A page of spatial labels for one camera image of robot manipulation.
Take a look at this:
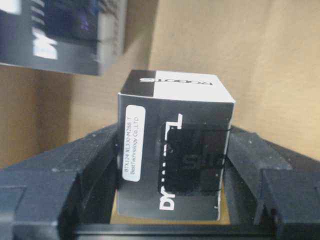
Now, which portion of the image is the open cardboard box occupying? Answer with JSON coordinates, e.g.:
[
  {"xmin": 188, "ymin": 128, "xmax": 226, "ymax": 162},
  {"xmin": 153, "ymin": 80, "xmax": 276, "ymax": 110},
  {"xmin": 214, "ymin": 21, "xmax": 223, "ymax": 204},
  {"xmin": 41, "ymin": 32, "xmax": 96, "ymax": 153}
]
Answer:
[{"xmin": 0, "ymin": 0, "xmax": 320, "ymax": 225}]

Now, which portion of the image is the black box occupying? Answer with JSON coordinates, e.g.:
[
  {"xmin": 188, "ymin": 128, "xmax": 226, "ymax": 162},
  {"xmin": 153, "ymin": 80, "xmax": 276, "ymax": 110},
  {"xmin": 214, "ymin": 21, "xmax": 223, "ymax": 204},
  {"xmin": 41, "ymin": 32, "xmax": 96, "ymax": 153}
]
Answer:
[
  {"xmin": 117, "ymin": 70, "xmax": 236, "ymax": 221},
  {"xmin": 0, "ymin": 0, "xmax": 128, "ymax": 76}
]

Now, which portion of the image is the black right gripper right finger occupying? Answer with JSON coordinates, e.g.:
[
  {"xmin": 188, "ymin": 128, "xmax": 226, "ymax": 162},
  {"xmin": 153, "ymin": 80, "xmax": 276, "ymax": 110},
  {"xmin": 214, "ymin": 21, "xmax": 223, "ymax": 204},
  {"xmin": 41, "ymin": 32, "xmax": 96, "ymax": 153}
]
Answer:
[{"xmin": 223, "ymin": 127, "xmax": 320, "ymax": 240}]

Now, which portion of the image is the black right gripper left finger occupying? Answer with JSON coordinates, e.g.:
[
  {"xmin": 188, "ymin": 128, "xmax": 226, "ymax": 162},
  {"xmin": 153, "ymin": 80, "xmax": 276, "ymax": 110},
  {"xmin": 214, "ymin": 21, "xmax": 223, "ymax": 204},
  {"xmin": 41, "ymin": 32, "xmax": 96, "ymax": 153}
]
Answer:
[{"xmin": 0, "ymin": 124, "xmax": 117, "ymax": 240}]

